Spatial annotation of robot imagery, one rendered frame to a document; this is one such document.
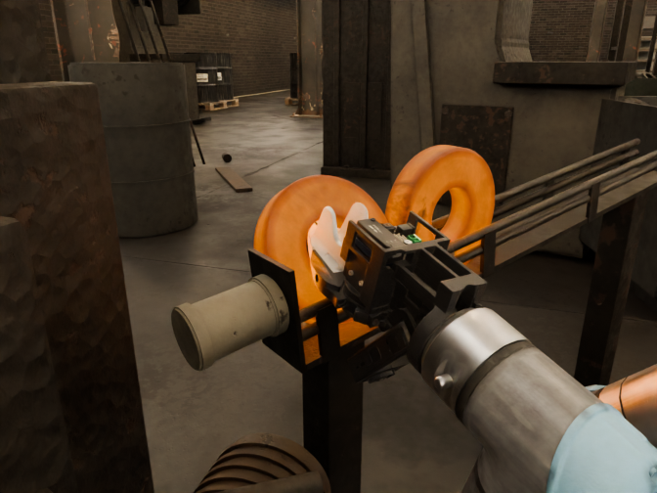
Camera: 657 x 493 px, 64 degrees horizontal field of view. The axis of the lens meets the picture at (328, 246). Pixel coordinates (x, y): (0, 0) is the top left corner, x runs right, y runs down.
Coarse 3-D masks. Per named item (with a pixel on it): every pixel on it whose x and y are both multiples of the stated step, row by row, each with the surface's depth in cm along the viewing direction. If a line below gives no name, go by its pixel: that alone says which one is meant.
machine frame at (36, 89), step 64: (0, 0) 48; (0, 64) 48; (0, 128) 43; (64, 128) 49; (0, 192) 43; (64, 192) 50; (64, 256) 51; (64, 320) 52; (128, 320) 61; (64, 384) 52; (128, 384) 62; (128, 448) 64
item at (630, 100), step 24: (624, 96) 235; (648, 96) 234; (600, 120) 221; (624, 120) 202; (648, 120) 186; (600, 144) 221; (648, 144) 186; (600, 216) 220; (648, 216) 185; (648, 240) 185; (648, 264) 185; (648, 288) 184
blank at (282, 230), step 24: (288, 192) 53; (312, 192) 54; (336, 192) 56; (360, 192) 57; (264, 216) 52; (288, 216) 52; (312, 216) 53; (336, 216) 55; (384, 216) 58; (264, 240) 50; (288, 240) 51; (288, 264) 51; (312, 288) 52
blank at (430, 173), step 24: (408, 168) 58; (432, 168) 57; (456, 168) 59; (480, 168) 62; (408, 192) 56; (432, 192) 58; (456, 192) 63; (480, 192) 63; (456, 216) 65; (480, 216) 64; (480, 240) 65
